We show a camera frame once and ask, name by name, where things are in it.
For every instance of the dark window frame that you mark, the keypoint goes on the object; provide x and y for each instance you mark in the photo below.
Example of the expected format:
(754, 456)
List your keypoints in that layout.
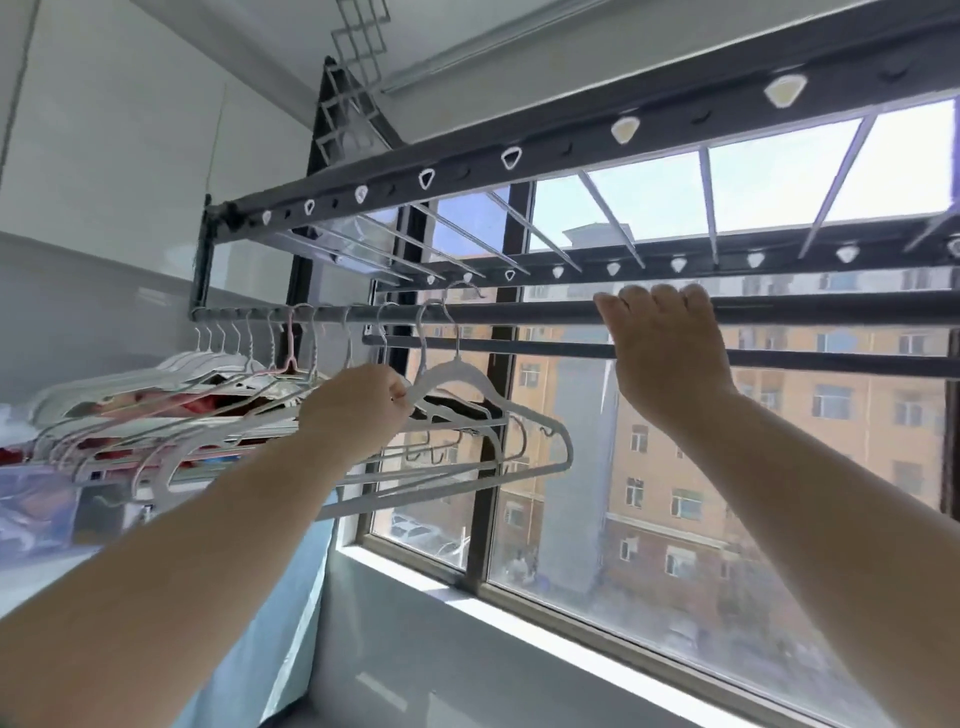
(480, 540)

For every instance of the person's right forearm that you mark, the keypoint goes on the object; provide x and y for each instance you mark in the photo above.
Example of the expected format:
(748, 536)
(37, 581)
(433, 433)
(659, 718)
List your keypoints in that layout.
(825, 555)

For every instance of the pink clothes hanger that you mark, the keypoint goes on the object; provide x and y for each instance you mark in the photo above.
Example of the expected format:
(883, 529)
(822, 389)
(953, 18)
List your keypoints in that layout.
(292, 352)

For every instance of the dark grey ceiling drying rack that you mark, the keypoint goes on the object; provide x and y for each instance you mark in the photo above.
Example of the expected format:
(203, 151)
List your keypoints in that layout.
(675, 124)

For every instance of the grey tower building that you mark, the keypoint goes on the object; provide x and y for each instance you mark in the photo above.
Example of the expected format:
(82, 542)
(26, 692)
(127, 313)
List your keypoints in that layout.
(574, 450)

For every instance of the white plastic clothes hanger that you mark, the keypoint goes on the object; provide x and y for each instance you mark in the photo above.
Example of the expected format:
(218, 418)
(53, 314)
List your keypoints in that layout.
(525, 420)

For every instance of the person's right hand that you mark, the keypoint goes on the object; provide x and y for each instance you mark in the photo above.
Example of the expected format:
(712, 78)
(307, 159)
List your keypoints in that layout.
(667, 352)

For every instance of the person's left fingers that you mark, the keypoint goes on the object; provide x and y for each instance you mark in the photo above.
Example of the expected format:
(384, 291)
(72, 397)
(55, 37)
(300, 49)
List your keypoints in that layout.
(397, 397)

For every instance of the white parked car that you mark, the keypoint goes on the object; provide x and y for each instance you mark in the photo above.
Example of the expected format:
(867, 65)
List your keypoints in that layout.
(416, 531)

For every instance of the person's left hand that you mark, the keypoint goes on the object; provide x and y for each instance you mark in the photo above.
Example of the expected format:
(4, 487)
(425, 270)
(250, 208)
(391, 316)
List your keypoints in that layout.
(352, 412)

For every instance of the yellow apartment building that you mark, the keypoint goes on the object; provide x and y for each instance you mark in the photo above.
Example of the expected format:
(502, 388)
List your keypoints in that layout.
(825, 442)

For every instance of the person's left forearm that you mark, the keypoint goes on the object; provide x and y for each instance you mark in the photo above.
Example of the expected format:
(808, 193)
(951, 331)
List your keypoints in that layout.
(165, 585)

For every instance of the person's right fingers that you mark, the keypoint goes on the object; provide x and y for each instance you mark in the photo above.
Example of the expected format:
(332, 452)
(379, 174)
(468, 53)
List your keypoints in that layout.
(660, 300)

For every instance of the row of white hangers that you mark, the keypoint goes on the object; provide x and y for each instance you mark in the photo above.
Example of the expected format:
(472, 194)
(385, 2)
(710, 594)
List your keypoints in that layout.
(187, 390)

